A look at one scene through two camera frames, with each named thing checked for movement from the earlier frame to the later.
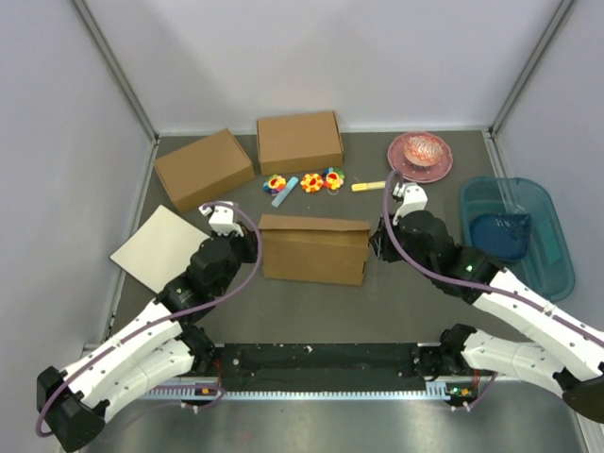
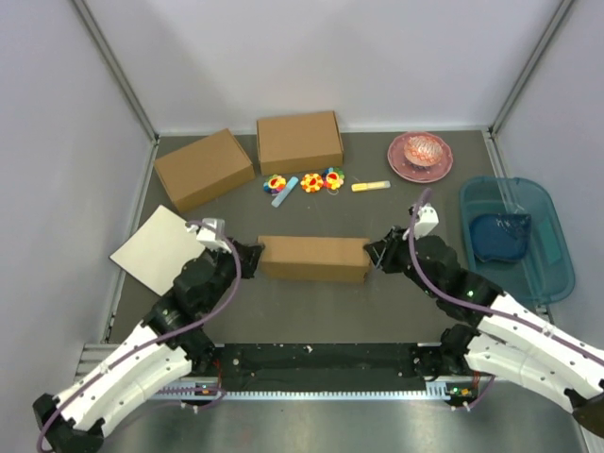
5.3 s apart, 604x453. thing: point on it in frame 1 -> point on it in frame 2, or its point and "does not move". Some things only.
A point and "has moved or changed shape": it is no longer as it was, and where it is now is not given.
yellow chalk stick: (368, 186) does not move
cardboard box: (299, 143) does not move
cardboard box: (314, 250) has moved or changed shape
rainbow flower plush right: (332, 177) does not move
